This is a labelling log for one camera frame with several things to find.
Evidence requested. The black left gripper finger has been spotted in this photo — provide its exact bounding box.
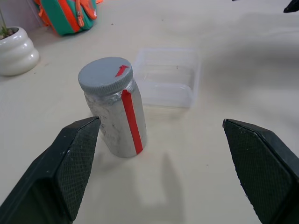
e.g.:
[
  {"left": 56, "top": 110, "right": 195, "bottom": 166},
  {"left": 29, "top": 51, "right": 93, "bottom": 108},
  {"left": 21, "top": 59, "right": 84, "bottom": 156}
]
[
  {"left": 222, "top": 118, "right": 299, "bottom": 224},
  {"left": 0, "top": 116, "right": 101, "bottom": 224}
]

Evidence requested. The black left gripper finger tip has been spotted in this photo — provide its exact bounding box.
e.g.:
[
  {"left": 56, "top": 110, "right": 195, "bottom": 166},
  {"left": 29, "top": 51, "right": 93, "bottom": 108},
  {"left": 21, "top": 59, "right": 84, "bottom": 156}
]
[{"left": 283, "top": 0, "right": 299, "bottom": 14}]

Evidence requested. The silver bottle with red stripe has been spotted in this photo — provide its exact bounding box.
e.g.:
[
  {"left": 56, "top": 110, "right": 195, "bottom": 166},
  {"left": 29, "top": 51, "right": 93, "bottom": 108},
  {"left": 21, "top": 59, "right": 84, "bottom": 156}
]
[{"left": 83, "top": 78, "right": 148, "bottom": 159}]

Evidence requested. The grey plastic jar lid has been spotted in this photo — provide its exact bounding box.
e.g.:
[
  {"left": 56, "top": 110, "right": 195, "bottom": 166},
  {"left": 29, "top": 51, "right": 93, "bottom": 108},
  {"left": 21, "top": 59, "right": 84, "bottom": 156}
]
[{"left": 78, "top": 57, "right": 134, "bottom": 96}]

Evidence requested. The clear plastic container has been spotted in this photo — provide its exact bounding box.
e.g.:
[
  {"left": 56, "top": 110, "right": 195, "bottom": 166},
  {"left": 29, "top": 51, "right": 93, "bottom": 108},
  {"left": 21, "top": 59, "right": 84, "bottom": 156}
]
[{"left": 134, "top": 47, "right": 202, "bottom": 108}]

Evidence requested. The white ribbed plant pot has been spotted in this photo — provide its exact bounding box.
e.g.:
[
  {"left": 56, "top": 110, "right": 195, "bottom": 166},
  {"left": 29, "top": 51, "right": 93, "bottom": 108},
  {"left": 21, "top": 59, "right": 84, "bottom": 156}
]
[{"left": 0, "top": 26, "right": 40, "bottom": 77}]

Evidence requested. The green potted plant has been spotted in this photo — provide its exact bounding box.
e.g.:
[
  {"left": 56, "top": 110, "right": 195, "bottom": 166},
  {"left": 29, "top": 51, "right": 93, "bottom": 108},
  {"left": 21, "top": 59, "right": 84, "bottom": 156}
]
[{"left": 0, "top": 7, "right": 14, "bottom": 39}]

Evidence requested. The green and orange backpack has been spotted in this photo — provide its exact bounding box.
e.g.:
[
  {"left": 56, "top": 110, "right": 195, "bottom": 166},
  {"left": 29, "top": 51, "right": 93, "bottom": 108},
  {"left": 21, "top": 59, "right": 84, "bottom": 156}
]
[{"left": 32, "top": 0, "right": 98, "bottom": 36}]

